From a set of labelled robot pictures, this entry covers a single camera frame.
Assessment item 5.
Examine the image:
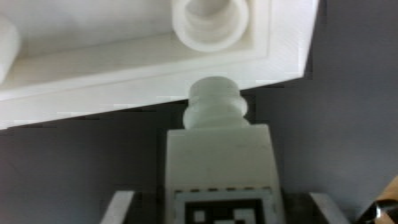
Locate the white square tabletop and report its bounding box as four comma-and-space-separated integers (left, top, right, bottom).
0, 0, 320, 130

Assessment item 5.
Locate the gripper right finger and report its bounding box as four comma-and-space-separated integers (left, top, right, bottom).
309, 192, 352, 224

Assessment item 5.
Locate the white leg with tag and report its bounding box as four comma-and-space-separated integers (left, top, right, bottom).
164, 77, 286, 224

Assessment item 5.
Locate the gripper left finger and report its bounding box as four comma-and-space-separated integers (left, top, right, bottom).
100, 191, 135, 224

